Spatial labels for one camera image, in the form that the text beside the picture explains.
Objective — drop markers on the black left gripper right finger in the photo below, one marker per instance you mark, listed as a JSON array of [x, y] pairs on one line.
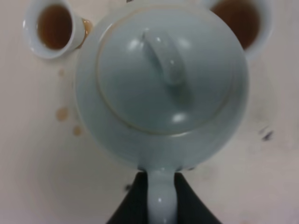
[[191, 210]]

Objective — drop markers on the light blue porcelain teapot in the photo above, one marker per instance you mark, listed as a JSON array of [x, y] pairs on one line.
[[163, 85]]

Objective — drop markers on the far light blue teacup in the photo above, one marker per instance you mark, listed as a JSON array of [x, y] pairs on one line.
[[52, 29]]

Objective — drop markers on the near light blue teacup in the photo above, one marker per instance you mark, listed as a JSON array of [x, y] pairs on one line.
[[250, 21]]

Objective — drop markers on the light blue teacup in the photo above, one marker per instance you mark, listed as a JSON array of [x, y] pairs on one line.
[[52, 29], [250, 21]]

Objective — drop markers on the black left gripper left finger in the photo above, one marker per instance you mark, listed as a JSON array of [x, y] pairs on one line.
[[133, 209]]

